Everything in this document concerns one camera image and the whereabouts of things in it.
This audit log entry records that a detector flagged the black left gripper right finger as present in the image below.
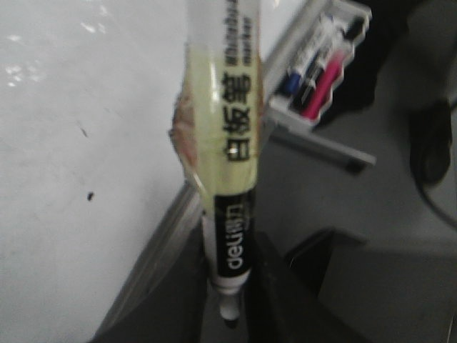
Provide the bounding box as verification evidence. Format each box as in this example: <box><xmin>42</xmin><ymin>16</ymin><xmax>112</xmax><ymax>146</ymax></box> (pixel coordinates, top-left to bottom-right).
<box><xmin>246</xmin><ymin>232</ymin><xmax>357</xmax><ymax>342</ymax></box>

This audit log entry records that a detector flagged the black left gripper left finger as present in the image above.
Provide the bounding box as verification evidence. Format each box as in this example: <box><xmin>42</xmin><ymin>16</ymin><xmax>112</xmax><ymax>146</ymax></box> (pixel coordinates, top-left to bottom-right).
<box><xmin>91</xmin><ymin>221</ymin><xmax>208</xmax><ymax>342</ymax></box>

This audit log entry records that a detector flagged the white black whiteboard marker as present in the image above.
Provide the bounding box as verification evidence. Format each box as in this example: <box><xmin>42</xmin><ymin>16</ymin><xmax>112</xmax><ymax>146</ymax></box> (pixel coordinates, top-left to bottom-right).
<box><xmin>186</xmin><ymin>1</ymin><xmax>263</xmax><ymax>327</ymax></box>

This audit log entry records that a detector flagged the grey whiteboard stand leg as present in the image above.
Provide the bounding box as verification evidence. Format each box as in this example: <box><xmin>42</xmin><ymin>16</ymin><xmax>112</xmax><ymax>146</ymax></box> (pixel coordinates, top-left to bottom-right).
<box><xmin>262</xmin><ymin>118</ymin><xmax>377</xmax><ymax>175</ymax></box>

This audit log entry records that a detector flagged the pink capped marker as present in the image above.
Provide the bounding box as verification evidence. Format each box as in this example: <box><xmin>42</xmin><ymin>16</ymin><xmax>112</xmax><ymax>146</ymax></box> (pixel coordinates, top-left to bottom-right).
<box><xmin>301</xmin><ymin>49</ymin><xmax>348</xmax><ymax>121</ymax></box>

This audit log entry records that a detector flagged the white marker tray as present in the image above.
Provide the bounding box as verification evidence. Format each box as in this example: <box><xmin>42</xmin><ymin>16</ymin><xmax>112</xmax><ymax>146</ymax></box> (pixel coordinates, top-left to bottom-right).
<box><xmin>268</xmin><ymin>1</ymin><xmax>372</xmax><ymax>131</ymax></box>

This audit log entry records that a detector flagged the blue capped marker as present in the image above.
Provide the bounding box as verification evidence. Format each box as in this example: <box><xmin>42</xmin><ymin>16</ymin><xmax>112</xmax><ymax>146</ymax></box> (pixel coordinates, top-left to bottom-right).
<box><xmin>281</xmin><ymin>14</ymin><xmax>336</xmax><ymax>96</ymax></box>

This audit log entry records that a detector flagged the white whiteboard with aluminium frame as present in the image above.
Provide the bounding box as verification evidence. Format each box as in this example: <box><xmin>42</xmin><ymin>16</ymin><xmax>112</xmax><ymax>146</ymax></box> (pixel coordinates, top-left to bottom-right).
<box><xmin>0</xmin><ymin>0</ymin><xmax>301</xmax><ymax>343</ymax></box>

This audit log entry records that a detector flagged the black cable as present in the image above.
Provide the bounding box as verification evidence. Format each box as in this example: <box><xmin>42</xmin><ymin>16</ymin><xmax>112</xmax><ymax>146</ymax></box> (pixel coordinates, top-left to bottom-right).
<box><xmin>406</xmin><ymin>99</ymin><xmax>457</xmax><ymax>229</ymax></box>

